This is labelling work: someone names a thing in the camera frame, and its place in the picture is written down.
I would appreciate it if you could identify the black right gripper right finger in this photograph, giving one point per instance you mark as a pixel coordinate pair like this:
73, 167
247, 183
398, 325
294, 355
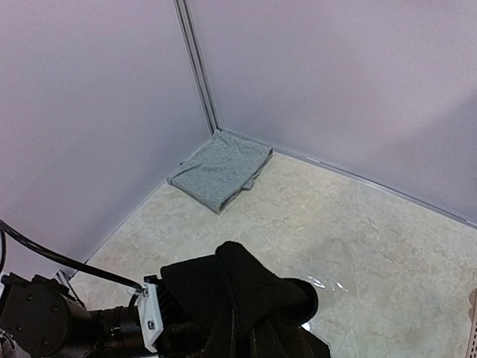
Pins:
264, 342

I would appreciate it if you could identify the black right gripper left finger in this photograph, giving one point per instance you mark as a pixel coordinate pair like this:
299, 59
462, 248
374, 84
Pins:
222, 341

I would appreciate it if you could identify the black shirt with buttons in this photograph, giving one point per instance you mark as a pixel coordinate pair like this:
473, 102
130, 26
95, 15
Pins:
198, 285

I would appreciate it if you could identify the grey tank top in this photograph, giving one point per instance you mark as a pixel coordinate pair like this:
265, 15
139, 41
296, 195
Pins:
225, 166

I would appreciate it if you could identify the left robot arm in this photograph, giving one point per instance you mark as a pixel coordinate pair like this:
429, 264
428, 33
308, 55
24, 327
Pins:
44, 320

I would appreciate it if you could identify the pink perforated laundry basket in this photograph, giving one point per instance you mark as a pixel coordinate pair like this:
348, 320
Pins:
471, 346

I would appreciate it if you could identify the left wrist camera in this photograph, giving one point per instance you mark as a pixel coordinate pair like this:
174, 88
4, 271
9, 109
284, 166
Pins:
145, 308

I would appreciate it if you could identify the left aluminium corner post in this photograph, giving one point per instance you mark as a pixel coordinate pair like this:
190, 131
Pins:
191, 40

